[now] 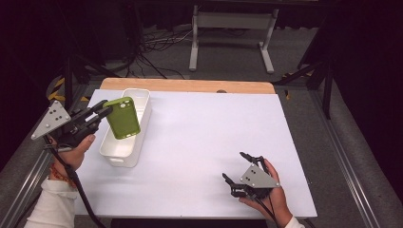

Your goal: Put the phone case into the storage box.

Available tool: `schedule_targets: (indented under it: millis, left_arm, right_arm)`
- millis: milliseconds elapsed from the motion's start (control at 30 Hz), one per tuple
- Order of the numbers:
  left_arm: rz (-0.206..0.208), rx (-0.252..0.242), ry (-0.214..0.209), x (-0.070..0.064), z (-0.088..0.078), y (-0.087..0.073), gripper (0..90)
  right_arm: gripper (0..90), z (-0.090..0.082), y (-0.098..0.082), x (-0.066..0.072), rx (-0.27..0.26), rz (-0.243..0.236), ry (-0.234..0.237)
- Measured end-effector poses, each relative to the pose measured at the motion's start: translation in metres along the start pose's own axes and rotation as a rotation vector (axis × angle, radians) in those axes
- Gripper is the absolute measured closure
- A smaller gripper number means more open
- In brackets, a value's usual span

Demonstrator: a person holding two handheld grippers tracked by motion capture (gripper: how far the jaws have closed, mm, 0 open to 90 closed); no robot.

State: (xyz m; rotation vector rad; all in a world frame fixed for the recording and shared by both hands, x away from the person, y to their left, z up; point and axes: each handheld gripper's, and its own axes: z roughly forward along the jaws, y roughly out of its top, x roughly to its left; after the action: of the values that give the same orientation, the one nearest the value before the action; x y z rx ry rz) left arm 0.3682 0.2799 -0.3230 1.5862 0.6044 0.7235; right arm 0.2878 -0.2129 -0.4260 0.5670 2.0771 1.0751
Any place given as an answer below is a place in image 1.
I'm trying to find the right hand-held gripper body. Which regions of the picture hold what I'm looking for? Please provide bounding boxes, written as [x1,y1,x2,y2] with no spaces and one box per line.
[230,156,281,200]

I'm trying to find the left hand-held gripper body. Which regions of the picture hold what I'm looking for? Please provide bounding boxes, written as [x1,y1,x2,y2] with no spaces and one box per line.
[30,100,102,150]

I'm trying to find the green phone case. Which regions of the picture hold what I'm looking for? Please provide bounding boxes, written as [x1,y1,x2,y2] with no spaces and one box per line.
[103,96,142,141]

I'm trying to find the white plastic bin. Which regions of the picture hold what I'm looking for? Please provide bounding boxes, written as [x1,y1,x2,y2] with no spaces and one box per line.
[99,87,152,168]

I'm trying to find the person's right hand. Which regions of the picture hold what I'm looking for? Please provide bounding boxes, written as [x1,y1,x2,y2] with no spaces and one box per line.
[239,158,295,228]

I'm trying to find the person's left hand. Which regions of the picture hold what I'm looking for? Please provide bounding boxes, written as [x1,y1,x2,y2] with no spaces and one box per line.
[47,134,96,179]

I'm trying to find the yellow black hazard tape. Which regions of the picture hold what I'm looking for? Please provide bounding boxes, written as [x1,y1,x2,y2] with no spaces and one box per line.
[47,77,91,103]

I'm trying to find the black tripod stand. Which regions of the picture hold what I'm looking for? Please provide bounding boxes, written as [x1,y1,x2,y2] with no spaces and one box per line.
[61,53,122,110]
[271,60,335,120]

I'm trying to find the white table board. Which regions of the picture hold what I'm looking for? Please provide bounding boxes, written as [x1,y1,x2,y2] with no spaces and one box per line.
[73,88,318,219]

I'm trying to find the right hand-held gripper cable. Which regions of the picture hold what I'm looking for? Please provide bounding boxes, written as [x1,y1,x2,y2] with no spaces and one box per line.
[251,193,281,228]

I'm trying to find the hand-held gripper cable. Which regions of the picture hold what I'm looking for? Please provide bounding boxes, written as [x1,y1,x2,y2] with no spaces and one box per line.
[44,136,107,228]
[251,193,281,228]

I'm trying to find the orange bead bracelet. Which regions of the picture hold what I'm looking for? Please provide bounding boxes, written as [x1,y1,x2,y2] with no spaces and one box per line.
[48,163,76,188]

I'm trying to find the left hand-held gripper cable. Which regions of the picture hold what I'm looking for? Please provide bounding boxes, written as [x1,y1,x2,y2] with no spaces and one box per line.
[44,136,107,228]

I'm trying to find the black floor cables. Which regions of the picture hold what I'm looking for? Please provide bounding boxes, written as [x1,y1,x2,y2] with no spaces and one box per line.
[125,25,195,80]

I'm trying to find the aluminium floor rail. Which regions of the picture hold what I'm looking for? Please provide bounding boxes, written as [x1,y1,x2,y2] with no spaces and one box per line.
[308,89,381,228]
[0,84,92,228]

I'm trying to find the white metal stand frame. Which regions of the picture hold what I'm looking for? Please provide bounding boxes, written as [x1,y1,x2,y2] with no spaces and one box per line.
[188,4,280,75]

